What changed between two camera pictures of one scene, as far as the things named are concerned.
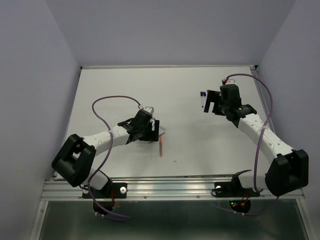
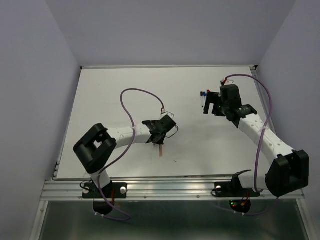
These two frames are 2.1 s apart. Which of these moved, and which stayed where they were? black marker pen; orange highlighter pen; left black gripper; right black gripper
Moved: left black gripper
Stayed: black marker pen; right black gripper; orange highlighter pen
